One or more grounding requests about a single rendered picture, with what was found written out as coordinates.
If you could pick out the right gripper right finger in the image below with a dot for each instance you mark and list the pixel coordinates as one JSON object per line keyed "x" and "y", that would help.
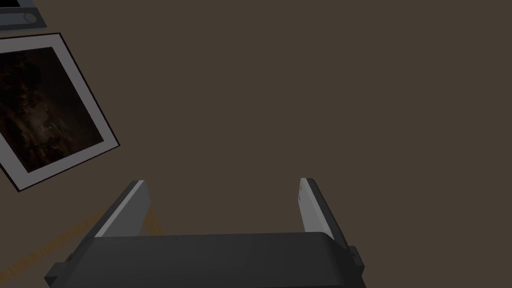
{"x": 318, "y": 212}

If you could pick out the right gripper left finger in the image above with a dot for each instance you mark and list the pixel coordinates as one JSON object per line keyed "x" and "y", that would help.
{"x": 127, "y": 212}

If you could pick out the grey appliance with round knob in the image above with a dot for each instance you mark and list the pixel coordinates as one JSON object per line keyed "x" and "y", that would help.
{"x": 20, "y": 18}

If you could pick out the dark picture in pale frame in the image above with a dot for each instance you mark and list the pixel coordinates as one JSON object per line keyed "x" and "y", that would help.
{"x": 48, "y": 108}

